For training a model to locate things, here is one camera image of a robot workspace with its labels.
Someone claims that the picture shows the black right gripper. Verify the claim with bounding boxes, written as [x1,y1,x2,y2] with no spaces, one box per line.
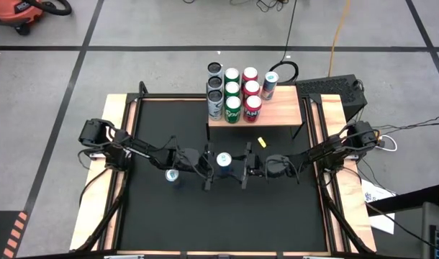
[226,142,294,191]

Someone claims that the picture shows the black mat orange stripes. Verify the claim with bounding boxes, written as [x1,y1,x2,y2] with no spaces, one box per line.
[0,210,29,259]

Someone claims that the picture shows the green Sprite can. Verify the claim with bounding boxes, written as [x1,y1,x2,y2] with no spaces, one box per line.
[224,95,243,124]
[224,81,241,99]
[224,67,241,84]

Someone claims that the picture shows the black desk edge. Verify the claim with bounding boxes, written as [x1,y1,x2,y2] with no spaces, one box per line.
[366,184,439,217]

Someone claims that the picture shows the white printed paper sheet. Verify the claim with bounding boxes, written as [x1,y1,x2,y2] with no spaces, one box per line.
[361,178,397,203]
[368,212,396,235]

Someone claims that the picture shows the orange extension cable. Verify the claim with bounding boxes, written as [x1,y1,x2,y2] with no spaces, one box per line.
[327,0,351,78]

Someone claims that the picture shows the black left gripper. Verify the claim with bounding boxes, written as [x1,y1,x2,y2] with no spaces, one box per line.
[178,142,226,191]

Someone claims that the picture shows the tangled black cables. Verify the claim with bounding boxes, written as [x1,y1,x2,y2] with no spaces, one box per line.
[181,0,291,14]

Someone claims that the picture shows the black cable with coil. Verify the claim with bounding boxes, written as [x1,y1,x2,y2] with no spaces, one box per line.
[266,0,300,86]

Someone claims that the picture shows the blue silver Red Bull can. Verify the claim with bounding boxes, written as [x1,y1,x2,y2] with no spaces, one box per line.
[215,151,233,179]
[260,71,280,101]
[164,168,183,190]

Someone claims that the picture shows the black computer case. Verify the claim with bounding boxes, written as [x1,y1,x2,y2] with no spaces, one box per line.
[294,73,368,122]

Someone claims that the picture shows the orange shop vacuum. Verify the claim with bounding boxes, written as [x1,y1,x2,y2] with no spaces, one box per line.
[0,0,46,37]

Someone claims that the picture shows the wooden shelf black metal legs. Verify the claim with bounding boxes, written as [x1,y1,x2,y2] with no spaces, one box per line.
[205,82,307,142]

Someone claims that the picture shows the red Fanta strawberry can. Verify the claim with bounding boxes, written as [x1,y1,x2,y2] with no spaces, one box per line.
[243,79,261,98]
[243,94,263,124]
[241,66,259,83]

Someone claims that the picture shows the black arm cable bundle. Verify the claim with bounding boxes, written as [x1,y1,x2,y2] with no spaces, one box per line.
[316,167,377,255]
[75,167,130,253]

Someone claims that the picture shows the black vacuum hose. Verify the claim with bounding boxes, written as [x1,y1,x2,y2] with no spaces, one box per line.
[23,0,73,17]

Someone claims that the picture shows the black table mat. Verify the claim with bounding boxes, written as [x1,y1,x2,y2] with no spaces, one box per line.
[117,99,328,253]

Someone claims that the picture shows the grey cabinet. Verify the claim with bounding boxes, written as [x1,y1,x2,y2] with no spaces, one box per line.
[420,201,439,259]

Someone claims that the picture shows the white cable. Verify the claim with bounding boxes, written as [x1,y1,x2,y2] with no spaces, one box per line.
[379,134,399,153]

